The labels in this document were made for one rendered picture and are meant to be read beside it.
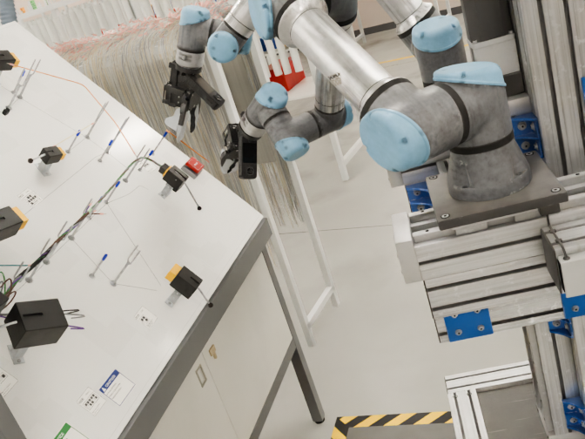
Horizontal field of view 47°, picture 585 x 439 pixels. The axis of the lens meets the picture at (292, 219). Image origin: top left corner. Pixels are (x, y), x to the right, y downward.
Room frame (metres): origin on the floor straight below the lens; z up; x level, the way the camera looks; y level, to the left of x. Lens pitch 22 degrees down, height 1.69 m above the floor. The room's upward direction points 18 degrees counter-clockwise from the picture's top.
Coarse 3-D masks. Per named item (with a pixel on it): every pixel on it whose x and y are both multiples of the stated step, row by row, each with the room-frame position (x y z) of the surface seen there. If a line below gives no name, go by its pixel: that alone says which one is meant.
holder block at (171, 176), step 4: (172, 168) 1.95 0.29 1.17; (176, 168) 1.95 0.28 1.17; (168, 172) 1.93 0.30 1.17; (172, 172) 1.93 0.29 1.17; (176, 172) 1.94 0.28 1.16; (180, 172) 1.95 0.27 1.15; (184, 172) 1.96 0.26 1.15; (164, 176) 1.94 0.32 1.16; (168, 176) 1.93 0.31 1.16; (172, 176) 1.93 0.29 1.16; (176, 176) 1.92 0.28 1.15; (180, 176) 1.93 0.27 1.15; (184, 176) 1.94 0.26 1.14; (188, 176) 1.95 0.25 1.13; (168, 180) 1.93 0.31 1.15; (172, 180) 1.93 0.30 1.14; (176, 180) 1.92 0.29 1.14; (180, 180) 1.92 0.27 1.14; (184, 180) 1.92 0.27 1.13; (172, 184) 1.93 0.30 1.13; (176, 184) 1.92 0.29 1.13; (180, 184) 1.92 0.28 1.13; (176, 188) 1.93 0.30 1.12
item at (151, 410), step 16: (256, 240) 2.00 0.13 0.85; (240, 256) 1.88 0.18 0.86; (256, 256) 1.97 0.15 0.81; (240, 272) 1.85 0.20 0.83; (224, 288) 1.73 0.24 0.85; (224, 304) 1.70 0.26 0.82; (208, 320) 1.61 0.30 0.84; (192, 336) 1.52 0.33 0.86; (208, 336) 1.58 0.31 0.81; (176, 352) 1.45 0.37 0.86; (192, 352) 1.50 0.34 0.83; (176, 368) 1.41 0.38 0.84; (160, 384) 1.34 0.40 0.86; (176, 384) 1.39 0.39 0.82; (144, 400) 1.30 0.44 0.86; (160, 400) 1.32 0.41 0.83; (144, 416) 1.26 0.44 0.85; (160, 416) 1.30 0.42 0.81; (128, 432) 1.20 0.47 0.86; (144, 432) 1.24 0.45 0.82
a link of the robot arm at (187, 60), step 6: (180, 54) 1.86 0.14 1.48; (186, 54) 1.85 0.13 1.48; (192, 54) 1.85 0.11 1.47; (198, 54) 1.86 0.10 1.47; (204, 54) 1.88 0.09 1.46; (180, 60) 1.86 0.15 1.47; (186, 60) 1.85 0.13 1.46; (192, 60) 1.85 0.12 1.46; (198, 60) 1.86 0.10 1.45; (186, 66) 1.85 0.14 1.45; (192, 66) 1.86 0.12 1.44; (198, 66) 1.86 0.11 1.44
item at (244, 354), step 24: (264, 264) 2.09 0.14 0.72; (240, 288) 1.90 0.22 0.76; (264, 288) 2.03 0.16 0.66; (240, 312) 1.85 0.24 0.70; (264, 312) 1.98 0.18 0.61; (216, 336) 1.69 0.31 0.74; (240, 336) 1.80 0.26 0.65; (264, 336) 1.93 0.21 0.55; (288, 336) 2.08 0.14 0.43; (216, 360) 1.64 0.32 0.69; (240, 360) 1.75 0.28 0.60; (264, 360) 1.88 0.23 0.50; (216, 384) 1.60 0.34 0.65; (240, 384) 1.71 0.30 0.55; (264, 384) 1.82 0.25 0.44; (240, 408) 1.66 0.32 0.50; (240, 432) 1.62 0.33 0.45
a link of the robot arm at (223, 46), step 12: (240, 0) 1.70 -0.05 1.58; (240, 12) 1.69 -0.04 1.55; (228, 24) 1.70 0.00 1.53; (240, 24) 1.69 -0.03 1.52; (252, 24) 1.70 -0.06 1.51; (216, 36) 1.69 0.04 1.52; (228, 36) 1.68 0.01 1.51; (240, 36) 1.70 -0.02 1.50; (216, 48) 1.68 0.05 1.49; (228, 48) 1.68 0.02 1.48; (240, 48) 1.72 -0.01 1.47; (216, 60) 1.69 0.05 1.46; (228, 60) 1.68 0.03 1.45
